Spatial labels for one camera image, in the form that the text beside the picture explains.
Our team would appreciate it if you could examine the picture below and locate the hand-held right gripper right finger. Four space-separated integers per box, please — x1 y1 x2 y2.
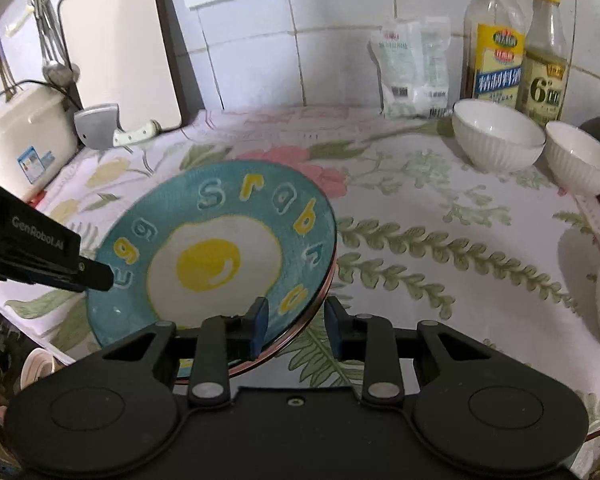
324 296 488 407

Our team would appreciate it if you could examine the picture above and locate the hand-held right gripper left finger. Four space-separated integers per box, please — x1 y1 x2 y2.
100 296 271 408

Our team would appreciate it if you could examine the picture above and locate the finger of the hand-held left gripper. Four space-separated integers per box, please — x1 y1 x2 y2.
77 257 116 291

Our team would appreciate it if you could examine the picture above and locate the blue fried egg plate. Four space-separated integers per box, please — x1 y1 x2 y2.
86 161 339 380

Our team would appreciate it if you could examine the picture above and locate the white rice cooker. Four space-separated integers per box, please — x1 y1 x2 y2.
0 82 79 203

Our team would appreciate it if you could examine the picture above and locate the pink rimmed cup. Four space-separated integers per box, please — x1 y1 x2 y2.
20 347 56 396

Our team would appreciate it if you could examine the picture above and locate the floral tablecloth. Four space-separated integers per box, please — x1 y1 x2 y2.
0 105 600 441

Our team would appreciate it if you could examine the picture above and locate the steel spoon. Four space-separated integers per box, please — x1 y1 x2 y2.
30 0 65 85

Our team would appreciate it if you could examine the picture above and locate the steel ladle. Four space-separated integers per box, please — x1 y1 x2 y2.
32 0 81 86

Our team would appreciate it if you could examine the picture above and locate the wooden spatula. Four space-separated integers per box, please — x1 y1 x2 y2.
0 24 17 95

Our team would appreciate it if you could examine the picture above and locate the white cutting board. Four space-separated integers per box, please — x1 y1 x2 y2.
57 0 185 133

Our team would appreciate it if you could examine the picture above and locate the white plastic salt bag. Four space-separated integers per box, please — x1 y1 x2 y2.
370 19 428 120
420 16 453 120

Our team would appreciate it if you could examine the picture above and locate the dark sauce bottle yellow label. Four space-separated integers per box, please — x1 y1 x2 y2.
460 0 526 111

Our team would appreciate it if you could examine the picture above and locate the clear vinegar bottle yellow cap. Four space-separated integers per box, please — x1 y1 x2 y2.
515 0 568 128

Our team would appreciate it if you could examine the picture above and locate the steel cleaver with white handle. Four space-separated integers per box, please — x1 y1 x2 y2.
73 103 162 151

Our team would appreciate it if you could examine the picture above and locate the white handled utensil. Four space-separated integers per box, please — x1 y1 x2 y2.
4 2 35 37

